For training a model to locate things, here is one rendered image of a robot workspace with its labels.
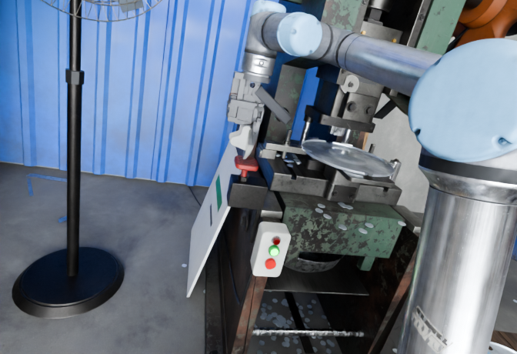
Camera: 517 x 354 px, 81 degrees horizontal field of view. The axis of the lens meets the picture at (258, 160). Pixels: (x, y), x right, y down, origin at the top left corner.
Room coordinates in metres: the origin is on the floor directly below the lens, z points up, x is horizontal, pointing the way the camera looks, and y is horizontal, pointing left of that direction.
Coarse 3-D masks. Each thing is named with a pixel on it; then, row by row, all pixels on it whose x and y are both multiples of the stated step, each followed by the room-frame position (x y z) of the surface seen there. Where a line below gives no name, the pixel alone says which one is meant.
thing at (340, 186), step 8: (328, 168) 0.91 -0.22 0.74; (336, 168) 0.82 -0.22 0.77; (328, 176) 0.89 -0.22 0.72; (336, 176) 0.86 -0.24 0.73; (344, 176) 0.77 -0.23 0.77; (352, 176) 0.75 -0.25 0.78; (360, 176) 0.76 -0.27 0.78; (368, 176) 0.78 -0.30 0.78; (328, 184) 0.88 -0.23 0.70; (336, 184) 0.86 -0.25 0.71; (344, 184) 0.87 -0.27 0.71; (352, 184) 0.88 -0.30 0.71; (376, 184) 0.76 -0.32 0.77; (384, 184) 0.76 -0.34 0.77; (392, 184) 0.77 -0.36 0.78; (328, 192) 0.87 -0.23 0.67; (336, 192) 0.86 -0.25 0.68; (344, 192) 0.87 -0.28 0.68; (352, 192) 0.88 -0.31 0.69; (336, 200) 0.87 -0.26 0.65; (344, 200) 0.87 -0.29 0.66; (352, 200) 0.88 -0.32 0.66
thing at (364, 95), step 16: (368, 32) 0.96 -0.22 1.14; (384, 32) 0.97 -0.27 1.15; (400, 32) 0.98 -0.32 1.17; (352, 80) 0.94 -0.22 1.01; (368, 80) 0.97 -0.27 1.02; (320, 96) 1.06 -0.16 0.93; (336, 96) 0.95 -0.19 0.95; (352, 96) 0.93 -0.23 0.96; (368, 96) 0.94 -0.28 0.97; (336, 112) 0.95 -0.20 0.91; (352, 112) 0.93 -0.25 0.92; (368, 112) 0.93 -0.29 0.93
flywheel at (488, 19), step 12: (492, 0) 1.05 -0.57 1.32; (504, 0) 1.05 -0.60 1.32; (516, 0) 1.02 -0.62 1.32; (468, 12) 1.13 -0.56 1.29; (480, 12) 1.08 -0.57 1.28; (492, 12) 1.06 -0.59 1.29; (504, 12) 1.04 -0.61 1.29; (516, 12) 1.00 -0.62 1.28; (456, 24) 1.21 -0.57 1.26; (468, 24) 1.12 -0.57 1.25; (480, 24) 1.10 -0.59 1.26; (492, 24) 1.06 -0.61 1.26; (504, 24) 1.03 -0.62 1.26; (516, 24) 1.10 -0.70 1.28; (456, 36) 1.19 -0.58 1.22; (468, 36) 1.14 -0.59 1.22; (480, 36) 1.09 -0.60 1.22; (492, 36) 1.04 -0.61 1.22; (504, 36) 1.04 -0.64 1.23
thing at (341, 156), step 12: (312, 144) 0.99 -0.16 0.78; (324, 144) 1.02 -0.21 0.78; (336, 144) 1.06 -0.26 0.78; (312, 156) 0.84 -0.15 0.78; (324, 156) 0.87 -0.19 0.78; (336, 156) 0.88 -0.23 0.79; (348, 156) 0.91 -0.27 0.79; (360, 156) 0.94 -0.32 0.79; (372, 156) 1.00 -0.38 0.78; (348, 168) 0.81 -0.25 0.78; (360, 168) 0.83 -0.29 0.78; (372, 168) 0.86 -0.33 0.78; (384, 168) 0.89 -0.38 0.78
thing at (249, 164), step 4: (236, 156) 0.76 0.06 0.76; (240, 156) 0.76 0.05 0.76; (236, 160) 0.73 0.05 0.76; (240, 160) 0.73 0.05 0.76; (244, 160) 0.74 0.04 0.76; (248, 160) 0.75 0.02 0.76; (252, 160) 0.76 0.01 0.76; (236, 164) 0.71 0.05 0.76; (240, 164) 0.71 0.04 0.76; (244, 164) 0.71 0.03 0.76; (248, 164) 0.72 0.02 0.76; (252, 164) 0.72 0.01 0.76; (256, 164) 0.73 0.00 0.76; (240, 168) 0.71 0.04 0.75; (244, 168) 0.71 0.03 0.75; (248, 168) 0.71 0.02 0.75; (252, 168) 0.71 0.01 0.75; (256, 168) 0.72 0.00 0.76; (244, 172) 0.74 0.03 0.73; (244, 176) 0.74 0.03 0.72
